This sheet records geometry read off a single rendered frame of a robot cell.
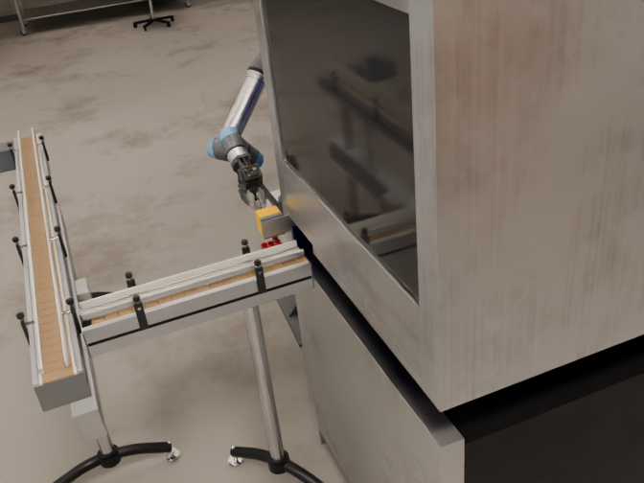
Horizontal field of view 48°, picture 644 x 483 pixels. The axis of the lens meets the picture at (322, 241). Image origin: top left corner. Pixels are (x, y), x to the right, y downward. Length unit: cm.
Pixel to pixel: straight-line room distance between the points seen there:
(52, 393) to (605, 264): 137
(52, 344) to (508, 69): 141
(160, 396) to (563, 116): 233
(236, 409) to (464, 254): 189
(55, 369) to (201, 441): 113
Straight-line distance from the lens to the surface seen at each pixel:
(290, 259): 221
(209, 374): 330
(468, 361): 153
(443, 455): 168
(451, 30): 119
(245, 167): 240
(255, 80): 275
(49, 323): 219
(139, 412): 322
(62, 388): 200
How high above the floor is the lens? 209
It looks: 31 degrees down
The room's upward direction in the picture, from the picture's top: 7 degrees counter-clockwise
